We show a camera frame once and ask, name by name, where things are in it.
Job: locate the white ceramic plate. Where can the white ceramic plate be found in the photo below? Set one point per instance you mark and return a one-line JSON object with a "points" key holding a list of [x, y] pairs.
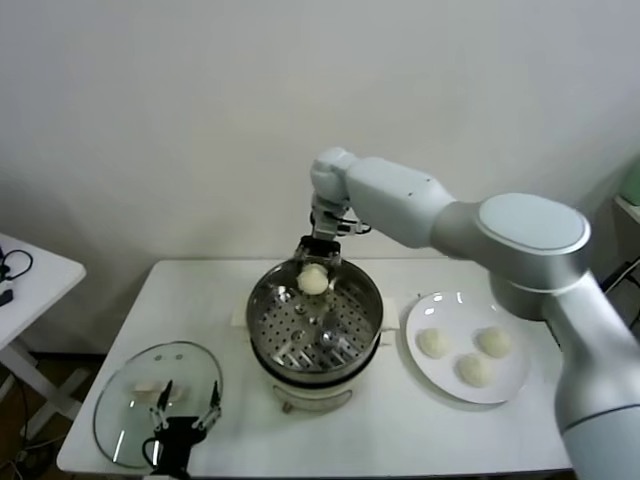
{"points": [[515, 380]]}

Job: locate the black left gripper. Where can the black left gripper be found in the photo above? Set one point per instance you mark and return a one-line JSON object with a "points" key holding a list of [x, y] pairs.
{"points": [[177, 440]]}

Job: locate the white shelf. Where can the white shelf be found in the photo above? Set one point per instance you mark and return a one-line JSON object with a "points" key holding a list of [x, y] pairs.
{"points": [[629, 207]]}

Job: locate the pale green object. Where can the pale green object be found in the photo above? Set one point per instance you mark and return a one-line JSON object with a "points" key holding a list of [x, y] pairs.
{"points": [[632, 180]]}

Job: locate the perforated steel steamer basket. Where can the perforated steel steamer basket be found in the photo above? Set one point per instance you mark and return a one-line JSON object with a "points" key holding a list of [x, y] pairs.
{"points": [[320, 340]]}

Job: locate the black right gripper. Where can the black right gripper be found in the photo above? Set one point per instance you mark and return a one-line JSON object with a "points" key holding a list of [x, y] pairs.
{"points": [[320, 250]]}

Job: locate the white steamed baozi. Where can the white steamed baozi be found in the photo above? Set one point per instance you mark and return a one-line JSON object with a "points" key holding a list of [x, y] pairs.
{"points": [[475, 370], [434, 343], [312, 280], [494, 342]]}

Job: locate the white side table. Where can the white side table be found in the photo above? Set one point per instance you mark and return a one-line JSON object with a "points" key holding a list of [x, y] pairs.
{"points": [[45, 285]]}

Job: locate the small black device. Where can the small black device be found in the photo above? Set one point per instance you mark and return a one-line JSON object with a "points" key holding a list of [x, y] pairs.
{"points": [[5, 298]]}

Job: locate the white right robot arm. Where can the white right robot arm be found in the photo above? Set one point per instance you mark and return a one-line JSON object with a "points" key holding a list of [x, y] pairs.
{"points": [[400, 200]]}

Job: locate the cream electric cooker pot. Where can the cream electric cooker pot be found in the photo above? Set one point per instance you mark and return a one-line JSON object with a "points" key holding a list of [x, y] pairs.
{"points": [[310, 395]]}

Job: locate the round glass pot lid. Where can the round glass pot lid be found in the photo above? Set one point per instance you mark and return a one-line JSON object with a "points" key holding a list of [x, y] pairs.
{"points": [[125, 400]]}

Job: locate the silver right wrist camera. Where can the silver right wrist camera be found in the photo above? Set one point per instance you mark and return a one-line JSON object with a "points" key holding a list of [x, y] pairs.
{"points": [[332, 225]]}

